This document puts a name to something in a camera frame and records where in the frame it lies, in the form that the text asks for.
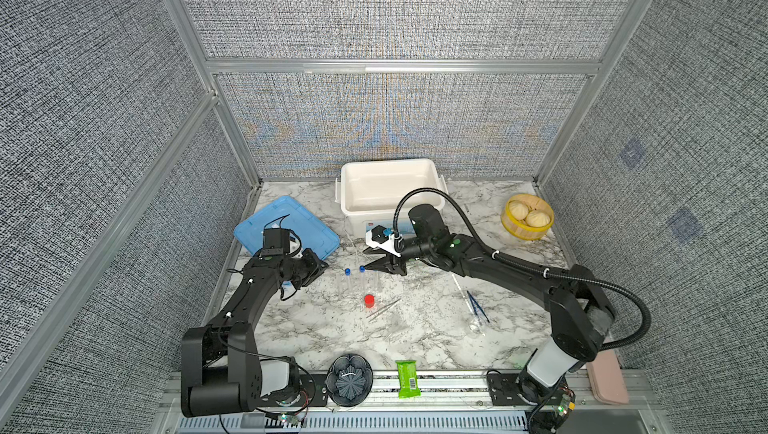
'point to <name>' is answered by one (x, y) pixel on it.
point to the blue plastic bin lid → (305, 228)
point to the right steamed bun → (538, 219)
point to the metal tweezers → (381, 311)
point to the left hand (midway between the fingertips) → (327, 265)
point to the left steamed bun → (518, 209)
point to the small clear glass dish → (476, 327)
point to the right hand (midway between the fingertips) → (366, 254)
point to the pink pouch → (607, 379)
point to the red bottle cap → (369, 300)
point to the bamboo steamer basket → (522, 229)
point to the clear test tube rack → (353, 286)
